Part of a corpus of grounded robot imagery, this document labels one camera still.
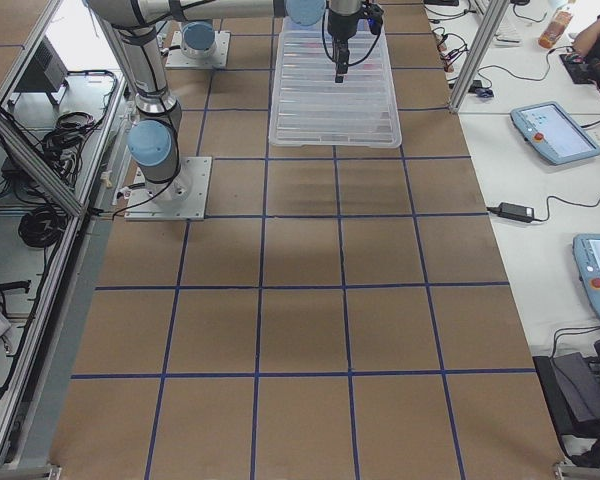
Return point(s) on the clear plastic box lid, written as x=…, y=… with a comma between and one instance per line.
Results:
x=310, y=108

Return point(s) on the far blue teach pendant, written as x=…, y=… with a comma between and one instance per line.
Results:
x=553, y=133

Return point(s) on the grey control box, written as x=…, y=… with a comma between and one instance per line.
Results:
x=46, y=73

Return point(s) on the orange snack bag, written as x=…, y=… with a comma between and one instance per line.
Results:
x=555, y=29

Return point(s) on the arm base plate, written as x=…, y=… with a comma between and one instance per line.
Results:
x=176, y=59
x=185, y=199

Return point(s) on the black laptop stand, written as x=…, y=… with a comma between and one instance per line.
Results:
x=571, y=388

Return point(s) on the black power adapter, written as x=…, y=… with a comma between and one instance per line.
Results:
x=513, y=212

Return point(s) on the person's forearm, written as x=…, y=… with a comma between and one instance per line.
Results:
x=587, y=38

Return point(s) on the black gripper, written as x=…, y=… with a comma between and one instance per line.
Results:
x=339, y=26

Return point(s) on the aluminium frame post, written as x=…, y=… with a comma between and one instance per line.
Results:
x=482, y=39

